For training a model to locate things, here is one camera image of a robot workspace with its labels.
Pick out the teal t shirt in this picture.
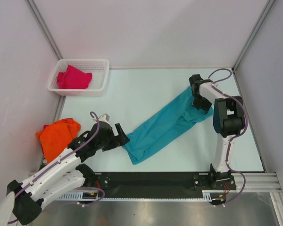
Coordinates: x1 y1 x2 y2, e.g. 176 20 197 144
123 87 213 165

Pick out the white plastic basket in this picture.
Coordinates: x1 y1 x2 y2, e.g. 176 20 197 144
47 58 109 97

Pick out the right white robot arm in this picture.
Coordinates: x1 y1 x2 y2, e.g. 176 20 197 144
189 74 247 190

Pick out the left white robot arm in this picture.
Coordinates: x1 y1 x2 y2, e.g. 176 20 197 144
7 121 130 225

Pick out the orange t shirt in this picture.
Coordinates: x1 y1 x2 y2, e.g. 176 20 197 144
35 118 81 163

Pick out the magenta t shirt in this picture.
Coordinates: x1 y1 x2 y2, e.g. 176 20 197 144
57 65 92 89

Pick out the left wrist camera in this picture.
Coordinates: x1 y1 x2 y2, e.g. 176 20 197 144
97 113 110 126

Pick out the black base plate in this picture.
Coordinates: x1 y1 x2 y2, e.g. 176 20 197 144
92 172 236 199

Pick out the white slotted cable duct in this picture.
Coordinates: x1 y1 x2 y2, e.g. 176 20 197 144
56 190 225 202

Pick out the aluminium front rail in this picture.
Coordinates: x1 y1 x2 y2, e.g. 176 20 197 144
25 172 280 191

